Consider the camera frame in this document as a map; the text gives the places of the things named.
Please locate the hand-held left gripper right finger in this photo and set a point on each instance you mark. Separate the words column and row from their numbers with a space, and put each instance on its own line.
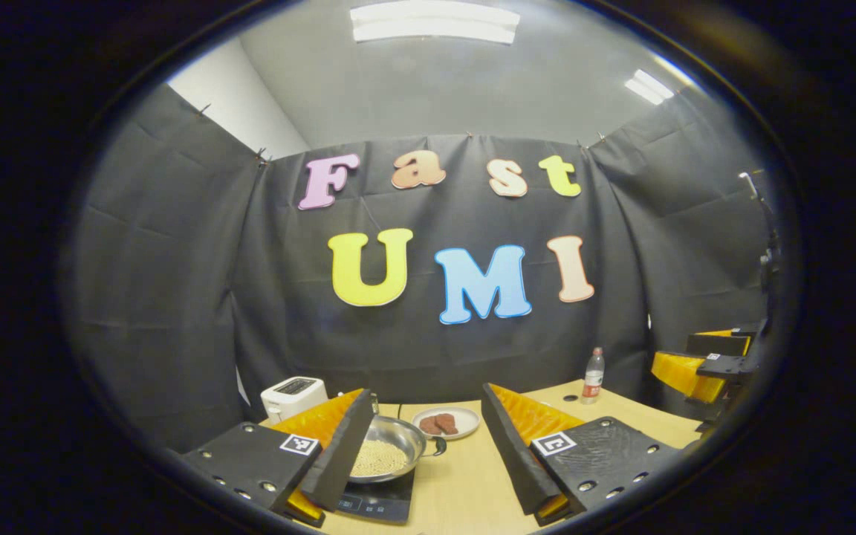
column 513, row 453

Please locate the small ceiling light panel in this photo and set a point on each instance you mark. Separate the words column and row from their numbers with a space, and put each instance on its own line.
column 649, row 86

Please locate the large ceiling light panel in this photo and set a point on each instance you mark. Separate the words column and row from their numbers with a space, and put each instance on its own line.
column 435, row 22

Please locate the white toaster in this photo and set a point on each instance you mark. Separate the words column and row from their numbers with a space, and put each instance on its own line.
column 290, row 397

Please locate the black backdrop cloth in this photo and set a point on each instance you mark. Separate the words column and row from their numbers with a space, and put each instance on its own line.
column 175, row 297

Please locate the large heap of soybeans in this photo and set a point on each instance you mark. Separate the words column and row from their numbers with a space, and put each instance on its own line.
column 380, row 459

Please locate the white round plate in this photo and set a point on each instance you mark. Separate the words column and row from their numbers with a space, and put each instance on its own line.
column 469, row 420

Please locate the red meat slice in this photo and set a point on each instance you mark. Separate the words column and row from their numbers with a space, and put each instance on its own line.
column 429, row 426
column 448, row 423

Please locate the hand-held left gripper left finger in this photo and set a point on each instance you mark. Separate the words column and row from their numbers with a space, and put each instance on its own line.
column 339, row 461

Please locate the black induction cooktop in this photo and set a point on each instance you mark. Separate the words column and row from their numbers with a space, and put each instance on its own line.
column 380, row 501

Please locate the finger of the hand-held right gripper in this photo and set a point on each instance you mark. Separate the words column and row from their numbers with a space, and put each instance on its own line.
column 718, row 343
column 684, row 375

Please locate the clear water bottle red label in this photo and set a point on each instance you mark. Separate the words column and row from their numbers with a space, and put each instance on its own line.
column 593, row 379

